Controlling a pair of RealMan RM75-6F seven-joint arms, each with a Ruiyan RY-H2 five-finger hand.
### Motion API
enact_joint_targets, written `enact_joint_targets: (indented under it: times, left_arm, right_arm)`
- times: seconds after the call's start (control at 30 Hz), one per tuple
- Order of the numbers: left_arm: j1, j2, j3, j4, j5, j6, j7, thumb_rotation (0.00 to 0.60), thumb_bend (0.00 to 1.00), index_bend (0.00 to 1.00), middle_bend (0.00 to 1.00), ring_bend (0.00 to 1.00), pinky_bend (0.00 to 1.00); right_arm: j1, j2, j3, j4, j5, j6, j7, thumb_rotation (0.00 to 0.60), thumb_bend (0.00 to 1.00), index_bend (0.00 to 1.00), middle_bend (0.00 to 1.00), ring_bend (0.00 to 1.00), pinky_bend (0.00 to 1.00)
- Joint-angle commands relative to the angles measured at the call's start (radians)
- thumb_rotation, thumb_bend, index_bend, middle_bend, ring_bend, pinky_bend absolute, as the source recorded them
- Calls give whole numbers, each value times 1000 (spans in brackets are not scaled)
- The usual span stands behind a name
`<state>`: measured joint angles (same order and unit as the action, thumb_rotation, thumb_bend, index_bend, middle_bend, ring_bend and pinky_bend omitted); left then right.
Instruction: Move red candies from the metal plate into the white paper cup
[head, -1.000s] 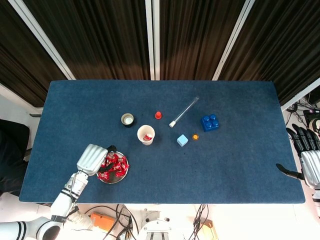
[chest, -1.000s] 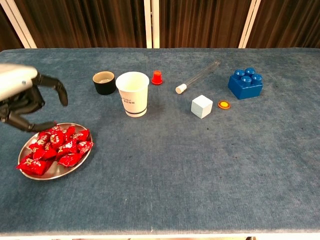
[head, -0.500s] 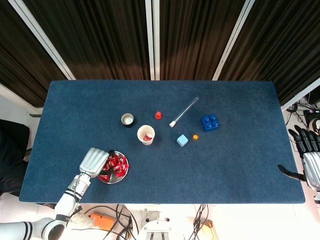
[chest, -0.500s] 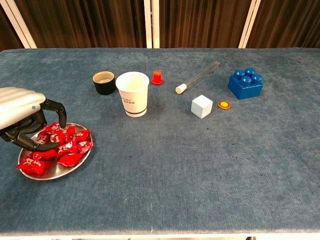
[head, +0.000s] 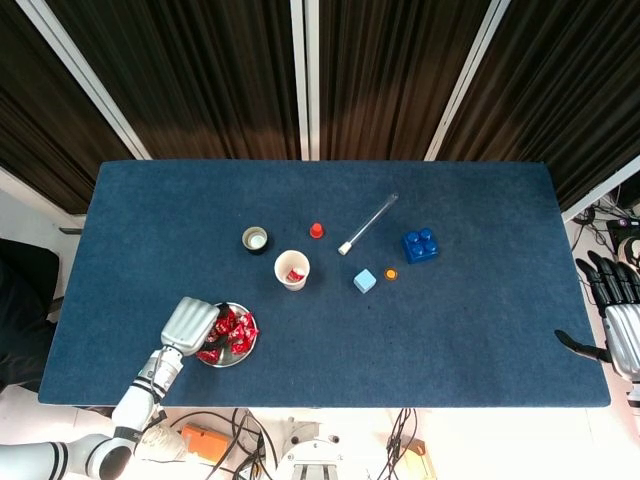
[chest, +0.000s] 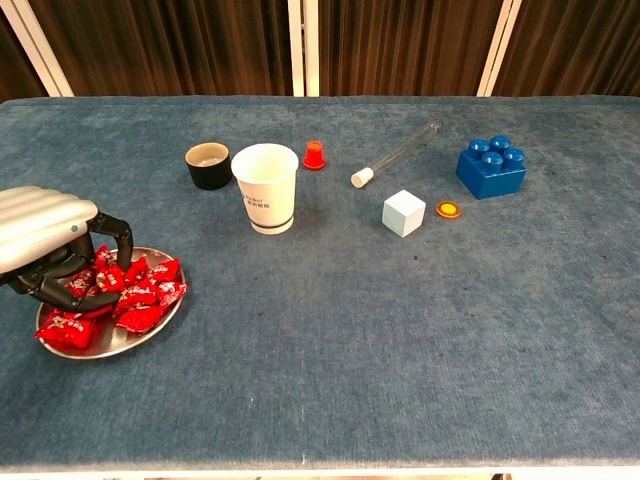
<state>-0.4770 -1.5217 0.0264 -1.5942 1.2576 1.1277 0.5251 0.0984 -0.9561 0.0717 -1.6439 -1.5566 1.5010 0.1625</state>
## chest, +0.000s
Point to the small red plastic cap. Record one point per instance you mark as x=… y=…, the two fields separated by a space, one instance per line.
x=314 y=159

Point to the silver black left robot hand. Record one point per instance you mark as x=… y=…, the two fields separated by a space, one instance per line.
x=40 y=225

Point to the light blue cube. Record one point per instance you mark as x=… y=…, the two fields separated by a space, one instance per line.
x=402 y=212

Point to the white paper cup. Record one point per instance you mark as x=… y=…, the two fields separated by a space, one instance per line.
x=270 y=200

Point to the blue building block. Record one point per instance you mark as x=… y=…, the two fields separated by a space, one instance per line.
x=487 y=180

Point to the orange round disc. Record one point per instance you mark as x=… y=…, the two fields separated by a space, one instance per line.
x=448 y=209

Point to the blue table cloth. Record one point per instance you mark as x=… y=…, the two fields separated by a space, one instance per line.
x=350 y=325

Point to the glass test tube white stopper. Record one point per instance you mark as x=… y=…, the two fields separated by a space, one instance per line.
x=361 y=177

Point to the white partition frame post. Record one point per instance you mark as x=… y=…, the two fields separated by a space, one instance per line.
x=296 y=50
x=498 y=50
x=312 y=50
x=46 y=55

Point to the silver metal plate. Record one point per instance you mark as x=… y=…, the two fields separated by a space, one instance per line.
x=120 y=341

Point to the dark brown curtain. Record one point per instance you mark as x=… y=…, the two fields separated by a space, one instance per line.
x=175 y=45
x=15 y=65
x=400 y=45
x=575 y=45

